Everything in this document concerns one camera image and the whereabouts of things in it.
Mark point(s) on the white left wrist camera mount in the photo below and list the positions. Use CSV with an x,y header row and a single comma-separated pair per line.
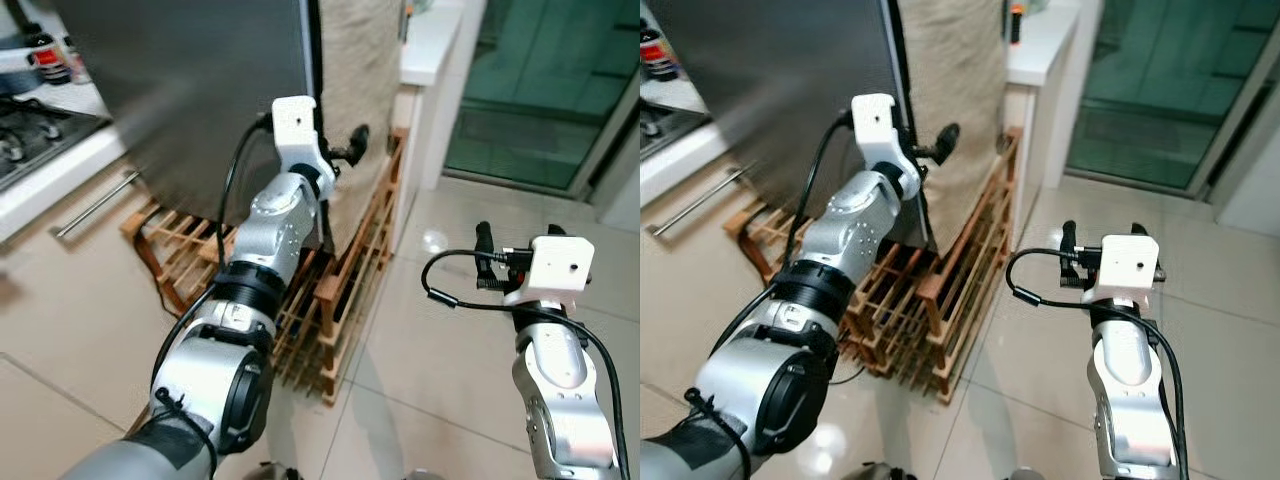
x,y
875,125
295,130

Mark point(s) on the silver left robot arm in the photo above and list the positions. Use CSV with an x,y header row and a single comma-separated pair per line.
x,y
850,225
270,225

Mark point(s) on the black gas stove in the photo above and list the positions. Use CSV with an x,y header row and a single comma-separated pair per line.
x,y
40,135
660,125

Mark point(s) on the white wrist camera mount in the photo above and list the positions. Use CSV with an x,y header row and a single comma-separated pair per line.
x,y
560,268
295,130
875,125
1125,265

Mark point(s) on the dark bottle red label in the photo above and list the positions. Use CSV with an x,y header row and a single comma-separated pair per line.
x,y
48,58
655,55

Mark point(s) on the white kitchen counter cabinet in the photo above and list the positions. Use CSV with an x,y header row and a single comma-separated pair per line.
x,y
690,160
50,195

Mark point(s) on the white side counter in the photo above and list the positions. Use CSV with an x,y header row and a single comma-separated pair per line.
x,y
430,50
1040,60

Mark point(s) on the green glass sliding door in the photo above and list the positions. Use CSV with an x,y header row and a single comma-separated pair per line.
x,y
1150,90
540,90

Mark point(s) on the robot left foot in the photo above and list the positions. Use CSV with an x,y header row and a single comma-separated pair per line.
x,y
277,472
866,472

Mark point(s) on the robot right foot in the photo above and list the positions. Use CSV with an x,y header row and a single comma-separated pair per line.
x,y
427,474
1025,474

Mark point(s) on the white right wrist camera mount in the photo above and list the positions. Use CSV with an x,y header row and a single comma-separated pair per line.
x,y
1125,265
560,268

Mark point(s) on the small orange black object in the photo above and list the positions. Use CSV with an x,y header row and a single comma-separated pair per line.
x,y
407,18
1015,22

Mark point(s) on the beige cloth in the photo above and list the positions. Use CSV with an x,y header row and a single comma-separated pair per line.
x,y
950,80
360,90

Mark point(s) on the small fridge door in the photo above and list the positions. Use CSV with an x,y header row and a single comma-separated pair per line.
x,y
790,80
190,90

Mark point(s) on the wooden slatted rack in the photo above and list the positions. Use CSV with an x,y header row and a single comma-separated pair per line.
x,y
950,300
350,280

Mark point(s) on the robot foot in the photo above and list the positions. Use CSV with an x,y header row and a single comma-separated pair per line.
x,y
866,472
427,474
277,472
1025,474

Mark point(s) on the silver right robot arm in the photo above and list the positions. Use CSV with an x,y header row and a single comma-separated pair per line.
x,y
1125,400
560,400

